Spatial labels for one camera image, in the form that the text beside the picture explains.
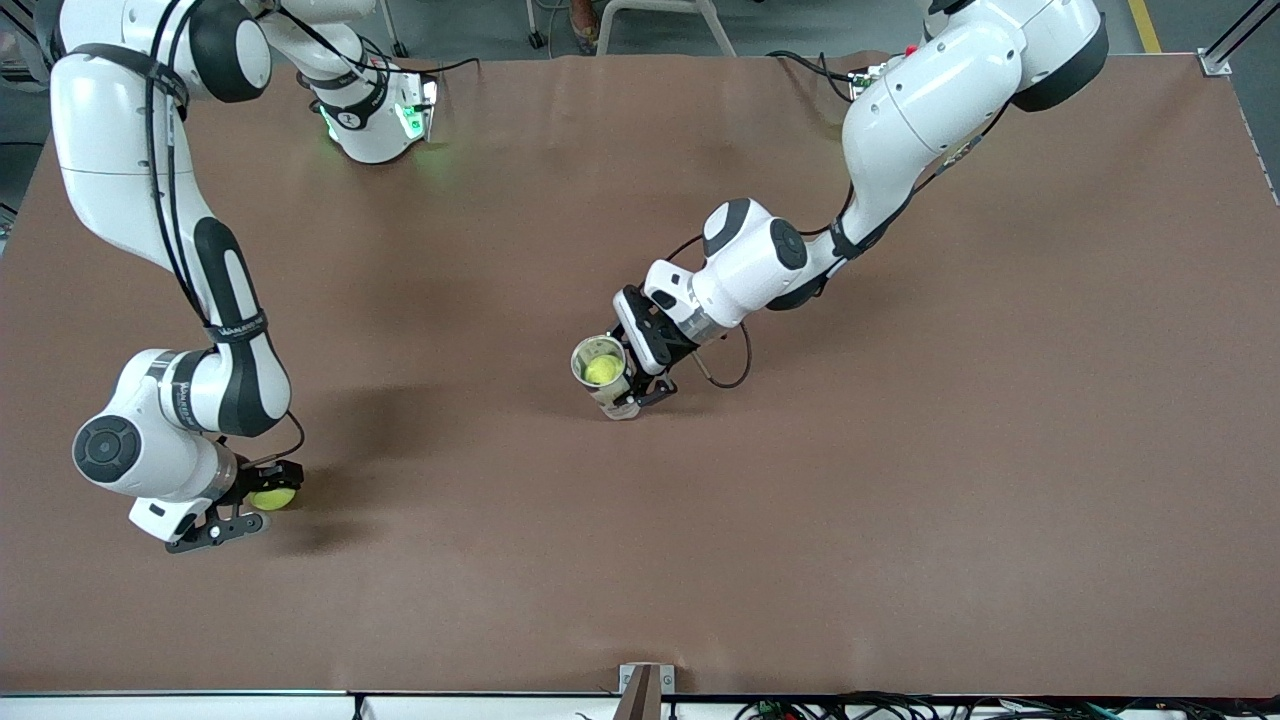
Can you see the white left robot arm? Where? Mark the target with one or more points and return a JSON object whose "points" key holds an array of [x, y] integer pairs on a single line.
{"points": [[930, 100]]}

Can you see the yellow tennis ball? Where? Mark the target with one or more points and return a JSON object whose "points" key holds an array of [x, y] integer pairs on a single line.
{"points": [[601, 370], [272, 500]]}

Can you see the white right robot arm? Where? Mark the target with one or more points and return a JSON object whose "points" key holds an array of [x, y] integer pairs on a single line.
{"points": [[110, 130]]}

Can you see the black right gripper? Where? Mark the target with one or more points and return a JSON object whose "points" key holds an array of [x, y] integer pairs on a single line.
{"points": [[252, 481]]}

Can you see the metal arm base bracket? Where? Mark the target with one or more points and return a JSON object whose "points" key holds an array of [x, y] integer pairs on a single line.
{"points": [[428, 108], [865, 80]]}

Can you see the white frame leg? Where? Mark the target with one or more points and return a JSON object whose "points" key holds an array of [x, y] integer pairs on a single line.
{"points": [[398, 47]]}

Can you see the white table edge rail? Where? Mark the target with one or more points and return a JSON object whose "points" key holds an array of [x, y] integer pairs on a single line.
{"points": [[200, 708]]}

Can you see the brown camera post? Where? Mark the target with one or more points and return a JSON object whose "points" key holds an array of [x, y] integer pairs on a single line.
{"points": [[640, 700]]}

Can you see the white blue tennis ball can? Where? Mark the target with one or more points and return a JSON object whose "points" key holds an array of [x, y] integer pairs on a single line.
{"points": [[620, 405]]}

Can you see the chair leg with caster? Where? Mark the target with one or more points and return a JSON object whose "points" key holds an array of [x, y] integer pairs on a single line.
{"points": [[540, 42]]}

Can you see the metal bracket plate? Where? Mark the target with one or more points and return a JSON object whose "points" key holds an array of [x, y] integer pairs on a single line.
{"points": [[668, 680]]}

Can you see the white stool frame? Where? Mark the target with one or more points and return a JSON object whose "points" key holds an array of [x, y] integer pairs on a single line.
{"points": [[718, 30]]}

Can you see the aluminium frame profile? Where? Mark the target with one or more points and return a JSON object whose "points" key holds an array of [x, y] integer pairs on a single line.
{"points": [[1215, 63]]}

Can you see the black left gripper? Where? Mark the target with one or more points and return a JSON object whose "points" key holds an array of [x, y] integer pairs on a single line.
{"points": [[676, 352]]}

